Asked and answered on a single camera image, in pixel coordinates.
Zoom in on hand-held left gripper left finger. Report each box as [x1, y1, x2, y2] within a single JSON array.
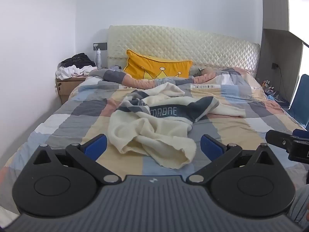
[[32, 134, 120, 184]]

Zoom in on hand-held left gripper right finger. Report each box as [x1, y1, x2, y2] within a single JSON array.
[[186, 134, 277, 184]]

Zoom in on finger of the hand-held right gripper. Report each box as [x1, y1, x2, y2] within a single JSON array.
[[266, 130, 294, 150]]

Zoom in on cream striped knit sweater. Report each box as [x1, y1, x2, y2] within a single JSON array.
[[107, 82, 245, 170]]

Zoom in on white clothes pile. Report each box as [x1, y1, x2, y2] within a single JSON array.
[[55, 65, 98, 80]]

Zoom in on black clothes pile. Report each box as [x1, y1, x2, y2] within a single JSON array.
[[60, 53, 97, 68]]

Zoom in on patchwork checked duvet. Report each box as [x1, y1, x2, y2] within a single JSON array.
[[0, 66, 307, 213]]

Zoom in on blue chair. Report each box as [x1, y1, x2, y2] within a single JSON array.
[[288, 74, 309, 130]]

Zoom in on person's grey clothing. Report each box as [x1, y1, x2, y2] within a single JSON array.
[[288, 186, 309, 230]]

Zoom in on small bottles on bedside shelf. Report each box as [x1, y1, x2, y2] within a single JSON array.
[[262, 78, 274, 90]]

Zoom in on wooden nightstand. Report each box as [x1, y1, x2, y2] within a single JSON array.
[[55, 75, 88, 105]]

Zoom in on yellow crown print pillow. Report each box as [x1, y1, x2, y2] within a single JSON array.
[[123, 49, 194, 80]]

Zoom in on cream quilted headboard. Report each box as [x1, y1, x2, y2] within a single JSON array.
[[107, 25, 261, 78]]

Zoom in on black plug with cable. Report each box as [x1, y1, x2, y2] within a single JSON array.
[[272, 63, 288, 98]]

